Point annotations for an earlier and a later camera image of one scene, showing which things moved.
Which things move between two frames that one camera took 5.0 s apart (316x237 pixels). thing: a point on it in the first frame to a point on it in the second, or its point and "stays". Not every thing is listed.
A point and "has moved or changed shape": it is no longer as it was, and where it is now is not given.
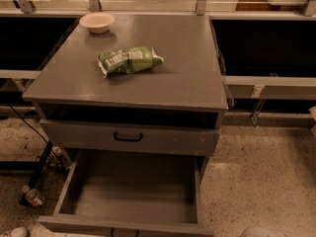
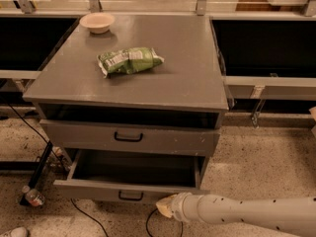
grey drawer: (130, 195) has moved or changed shape
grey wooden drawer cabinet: (175, 109) stays
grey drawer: (179, 137) stays
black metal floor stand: (28, 165) stays
